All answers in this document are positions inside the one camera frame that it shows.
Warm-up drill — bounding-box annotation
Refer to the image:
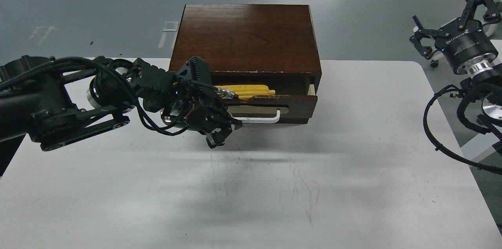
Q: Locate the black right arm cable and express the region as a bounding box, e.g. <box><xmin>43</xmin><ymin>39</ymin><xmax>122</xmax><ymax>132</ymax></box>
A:
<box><xmin>423</xmin><ymin>84</ymin><xmax>502</xmax><ymax>176</ymax></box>

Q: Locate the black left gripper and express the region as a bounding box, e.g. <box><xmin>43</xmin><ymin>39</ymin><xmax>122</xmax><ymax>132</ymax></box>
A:
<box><xmin>133</xmin><ymin>56</ymin><xmax>243</xmax><ymax>149</ymax></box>

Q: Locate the wooden drawer with white handle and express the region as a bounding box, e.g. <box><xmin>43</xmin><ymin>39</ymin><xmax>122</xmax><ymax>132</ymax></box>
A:
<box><xmin>224</xmin><ymin>84</ymin><xmax>318</xmax><ymax>124</ymax></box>

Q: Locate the dark wooden cabinet box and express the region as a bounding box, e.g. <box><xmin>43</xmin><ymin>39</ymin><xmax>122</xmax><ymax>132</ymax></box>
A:
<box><xmin>169</xmin><ymin>4</ymin><xmax>322</xmax><ymax>89</ymax></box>

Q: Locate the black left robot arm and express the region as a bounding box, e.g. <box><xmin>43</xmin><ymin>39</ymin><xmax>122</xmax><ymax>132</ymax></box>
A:
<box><xmin>0</xmin><ymin>55</ymin><xmax>242</xmax><ymax>174</ymax></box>

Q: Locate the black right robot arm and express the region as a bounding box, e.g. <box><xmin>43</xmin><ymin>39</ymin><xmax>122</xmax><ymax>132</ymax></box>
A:
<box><xmin>409</xmin><ymin>0</ymin><xmax>501</xmax><ymax>134</ymax></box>

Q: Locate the yellow corn cob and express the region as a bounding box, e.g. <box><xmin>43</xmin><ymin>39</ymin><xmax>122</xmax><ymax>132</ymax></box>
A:
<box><xmin>216</xmin><ymin>84</ymin><xmax>276</xmax><ymax>100</ymax></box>

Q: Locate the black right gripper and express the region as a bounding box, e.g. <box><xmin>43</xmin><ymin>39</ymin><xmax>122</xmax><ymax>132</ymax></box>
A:
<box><xmin>409</xmin><ymin>0</ymin><xmax>502</xmax><ymax>76</ymax></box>

